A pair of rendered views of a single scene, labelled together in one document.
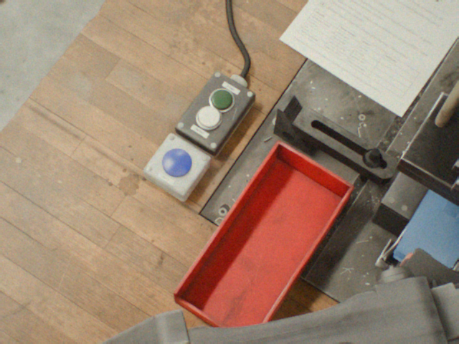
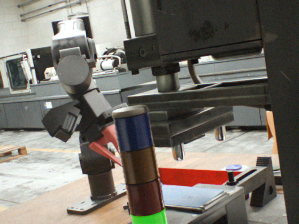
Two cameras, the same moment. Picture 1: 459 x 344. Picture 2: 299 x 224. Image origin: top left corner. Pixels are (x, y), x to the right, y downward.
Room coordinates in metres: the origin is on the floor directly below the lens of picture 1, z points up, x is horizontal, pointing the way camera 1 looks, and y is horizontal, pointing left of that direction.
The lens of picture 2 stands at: (0.51, -1.07, 1.25)
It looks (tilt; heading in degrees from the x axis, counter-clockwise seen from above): 7 degrees down; 103
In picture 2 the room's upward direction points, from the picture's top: 10 degrees counter-clockwise
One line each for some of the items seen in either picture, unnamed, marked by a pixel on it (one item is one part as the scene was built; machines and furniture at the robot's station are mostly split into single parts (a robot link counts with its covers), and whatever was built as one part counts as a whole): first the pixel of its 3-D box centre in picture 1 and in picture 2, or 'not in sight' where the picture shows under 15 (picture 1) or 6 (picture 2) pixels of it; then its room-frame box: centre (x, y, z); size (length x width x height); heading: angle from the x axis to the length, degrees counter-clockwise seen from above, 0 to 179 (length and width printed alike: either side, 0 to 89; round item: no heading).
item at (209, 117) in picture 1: (209, 119); not in sight; (0.51, 0.03, 0.93); 0.03 x 0.03 x 0.02
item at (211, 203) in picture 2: not in sight; (215, 206); (0.43, -0.32, 0.98); 0.07 x 0.01 x 0.03; 60
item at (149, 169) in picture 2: not in sight; (139, 162); (0.39, -0.60, 1.14); 0.04 x 0.04 x 0.03
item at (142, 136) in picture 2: not in sight; (133, 130); (0.39, -0.60, 1.17); 0.04 x 0.04 x 0.03
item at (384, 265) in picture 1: (396, 246); not in sight; (0.33, -0.22, 0.98); 0.07 x 0.02 x 0.01; 150
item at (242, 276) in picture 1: (265, 244); (185, 189); (0.34, -0.05, 0.93); 0.25 x 0.12 x 0.06; 150
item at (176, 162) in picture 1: (176, 163); (233, 169); (0.44, 0.07, 0.93); 0.04 x 0.04 x 0.02
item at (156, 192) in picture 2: not in sight; (144, 194); (0.39, -0.60, 1.10); 0.04 x 0.04 x 0.03
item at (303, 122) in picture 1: (343, 149); (244, 189); (0.47, -0.15, 0.95); 0.15 x 0.03 x 0.10; 60
